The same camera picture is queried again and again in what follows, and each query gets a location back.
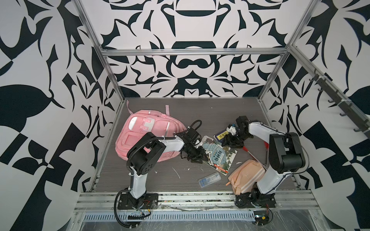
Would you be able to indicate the small circuit board front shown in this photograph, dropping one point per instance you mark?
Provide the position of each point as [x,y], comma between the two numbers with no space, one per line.
[263,219]

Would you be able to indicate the illustrated comic book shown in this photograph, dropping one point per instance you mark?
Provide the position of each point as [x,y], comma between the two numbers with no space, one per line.
[218,157]

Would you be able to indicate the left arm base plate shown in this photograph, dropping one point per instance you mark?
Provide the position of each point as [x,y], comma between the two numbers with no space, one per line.
[147,201]

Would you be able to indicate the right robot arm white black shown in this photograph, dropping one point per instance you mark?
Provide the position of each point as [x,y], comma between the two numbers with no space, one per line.
[286,156]

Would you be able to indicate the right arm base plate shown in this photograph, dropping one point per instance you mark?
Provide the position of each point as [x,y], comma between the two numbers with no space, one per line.
[247,200]

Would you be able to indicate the red pen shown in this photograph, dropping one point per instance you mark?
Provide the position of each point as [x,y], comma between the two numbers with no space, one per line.
[258,150]

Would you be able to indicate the peach pink pencil case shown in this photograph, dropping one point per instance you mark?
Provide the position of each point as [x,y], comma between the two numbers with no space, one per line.
[245,176]

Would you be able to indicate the aluminium frame crossbar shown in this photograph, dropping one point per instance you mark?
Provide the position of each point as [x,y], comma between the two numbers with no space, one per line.
[195,51]

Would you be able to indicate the dark navy notebook yellow label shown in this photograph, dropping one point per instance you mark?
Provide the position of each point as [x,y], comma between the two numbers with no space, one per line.
[221,135]

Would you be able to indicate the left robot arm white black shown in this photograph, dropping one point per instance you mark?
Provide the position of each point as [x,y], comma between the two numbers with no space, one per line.
[143,156]

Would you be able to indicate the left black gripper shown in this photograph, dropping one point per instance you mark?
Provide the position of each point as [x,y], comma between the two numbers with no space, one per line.
[199,155]

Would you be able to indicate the pink school backpack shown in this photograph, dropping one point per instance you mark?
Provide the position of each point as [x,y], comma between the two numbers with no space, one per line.
[142,122]

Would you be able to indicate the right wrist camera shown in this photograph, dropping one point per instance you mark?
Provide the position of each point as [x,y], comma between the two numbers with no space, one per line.
[232,129]

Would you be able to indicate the clear plastic ruler case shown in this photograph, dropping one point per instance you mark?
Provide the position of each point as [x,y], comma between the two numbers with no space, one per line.
[208,180]

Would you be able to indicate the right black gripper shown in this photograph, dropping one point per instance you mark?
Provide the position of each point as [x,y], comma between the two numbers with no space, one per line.
[228,140]

